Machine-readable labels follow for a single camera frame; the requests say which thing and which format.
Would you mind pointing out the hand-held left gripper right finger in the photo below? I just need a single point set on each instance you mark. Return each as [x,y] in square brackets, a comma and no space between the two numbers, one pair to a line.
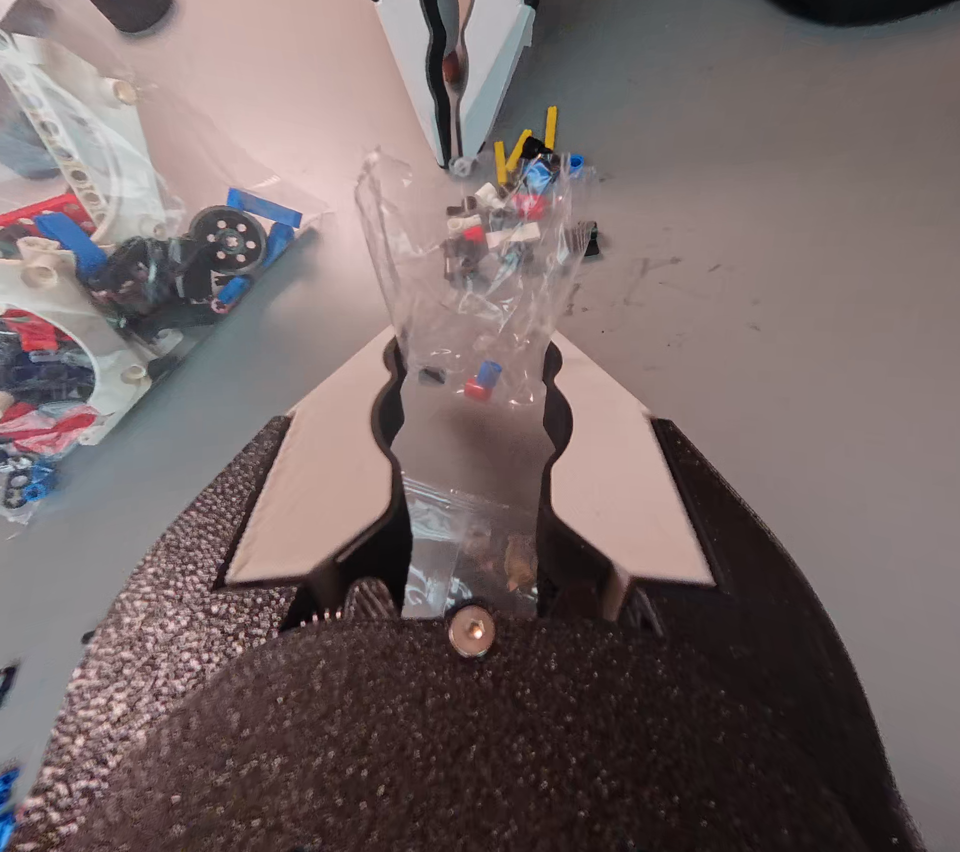
[622,485]

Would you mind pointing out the small clear plastic bag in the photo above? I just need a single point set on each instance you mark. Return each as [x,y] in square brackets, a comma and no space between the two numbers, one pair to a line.
[420,312]

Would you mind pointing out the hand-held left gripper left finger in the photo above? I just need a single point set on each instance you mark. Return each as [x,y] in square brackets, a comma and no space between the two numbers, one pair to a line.
[322,485]

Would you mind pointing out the pile of blue toy pins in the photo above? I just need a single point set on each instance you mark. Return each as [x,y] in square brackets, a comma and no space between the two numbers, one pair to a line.
[6,807]

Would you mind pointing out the large clear toy brick bag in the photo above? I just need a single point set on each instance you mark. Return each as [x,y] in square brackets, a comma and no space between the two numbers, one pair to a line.
[112,282]

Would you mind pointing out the small black toy piece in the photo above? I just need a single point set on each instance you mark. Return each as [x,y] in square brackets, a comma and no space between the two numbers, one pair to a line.
[431,376]

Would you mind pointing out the flat empty clear bag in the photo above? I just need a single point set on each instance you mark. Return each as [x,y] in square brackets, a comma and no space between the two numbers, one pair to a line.
[450,530]

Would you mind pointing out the grey desk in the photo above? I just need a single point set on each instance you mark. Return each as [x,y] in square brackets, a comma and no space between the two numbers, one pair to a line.
[750,267]

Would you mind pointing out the pile of mixed toy pieces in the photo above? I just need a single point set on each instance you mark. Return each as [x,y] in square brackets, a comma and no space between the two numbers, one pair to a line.
[517,207]

